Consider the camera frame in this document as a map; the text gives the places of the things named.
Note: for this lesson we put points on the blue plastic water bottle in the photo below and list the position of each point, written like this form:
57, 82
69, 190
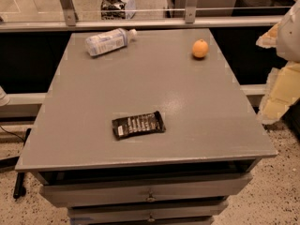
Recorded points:
109, 41

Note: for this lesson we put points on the right metal railing post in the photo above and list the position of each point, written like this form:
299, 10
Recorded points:
190, 11

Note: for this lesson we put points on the left metal railing post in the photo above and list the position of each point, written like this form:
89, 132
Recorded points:
69, 12

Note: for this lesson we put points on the white object at left edge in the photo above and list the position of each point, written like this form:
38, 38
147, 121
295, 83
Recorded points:
4, 99

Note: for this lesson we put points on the black snack bar wrapper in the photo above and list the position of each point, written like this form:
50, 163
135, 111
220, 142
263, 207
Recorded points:
138, 125

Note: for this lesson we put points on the grey drawer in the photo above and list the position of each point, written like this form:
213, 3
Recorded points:
146, 213
146, 190

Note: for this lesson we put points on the lower grey drawer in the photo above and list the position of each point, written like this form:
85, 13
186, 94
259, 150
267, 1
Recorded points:
146, 213

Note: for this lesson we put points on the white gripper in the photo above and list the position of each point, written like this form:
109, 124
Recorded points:
290, 37

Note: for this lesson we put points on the orange fruit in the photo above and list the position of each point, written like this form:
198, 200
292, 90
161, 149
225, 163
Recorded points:
200, 48

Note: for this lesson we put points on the black white robot base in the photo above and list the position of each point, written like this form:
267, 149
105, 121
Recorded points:
117, 9

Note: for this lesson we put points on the grey drawer cabinet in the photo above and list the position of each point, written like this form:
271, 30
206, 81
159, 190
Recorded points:
210, 126

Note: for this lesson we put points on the upper grey drawer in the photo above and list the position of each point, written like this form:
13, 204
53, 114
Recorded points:
146, 190

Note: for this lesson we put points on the metal railing post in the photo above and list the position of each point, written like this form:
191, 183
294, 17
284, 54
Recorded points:
69, 12
190, 11

